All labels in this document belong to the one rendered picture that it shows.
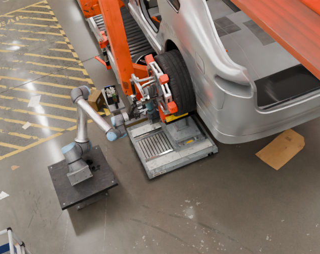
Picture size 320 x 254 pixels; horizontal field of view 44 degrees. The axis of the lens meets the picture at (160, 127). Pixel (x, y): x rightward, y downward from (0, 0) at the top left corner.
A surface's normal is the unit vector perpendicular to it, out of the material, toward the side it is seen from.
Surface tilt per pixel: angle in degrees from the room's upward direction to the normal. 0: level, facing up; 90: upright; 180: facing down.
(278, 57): 22
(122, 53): 90
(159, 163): 0
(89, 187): 0
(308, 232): 0
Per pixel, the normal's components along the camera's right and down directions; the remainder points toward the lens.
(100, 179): -0.13, -0.68
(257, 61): 0.01, -0.39
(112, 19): 0.36, 0.65
